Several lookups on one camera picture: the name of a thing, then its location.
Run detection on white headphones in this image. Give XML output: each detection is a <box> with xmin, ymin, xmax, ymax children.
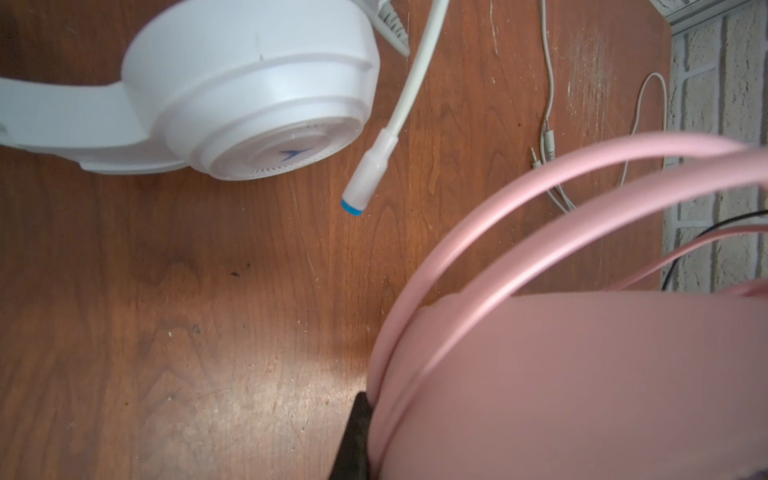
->
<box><xmin>1</xmin><ymin>1</ymin><xmax>448</xmax><ymax>215</ymax></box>

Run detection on pink headphones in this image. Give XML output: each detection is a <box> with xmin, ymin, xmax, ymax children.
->
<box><xmin>366</xmin><ymin>132</ymin><xmax>767</xmax><ymax>479</ymax></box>

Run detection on pink headphone cable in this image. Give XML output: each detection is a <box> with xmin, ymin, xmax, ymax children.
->
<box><xmin>605</xmin><ymin>223</ymin><xmax>768</xmax><ymax>298</ymax></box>

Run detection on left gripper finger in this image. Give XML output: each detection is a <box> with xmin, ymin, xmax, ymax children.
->
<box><xmin>328</xmin><ymin>392</ymin><xmax>373</xmax><ymax>480</ymax></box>

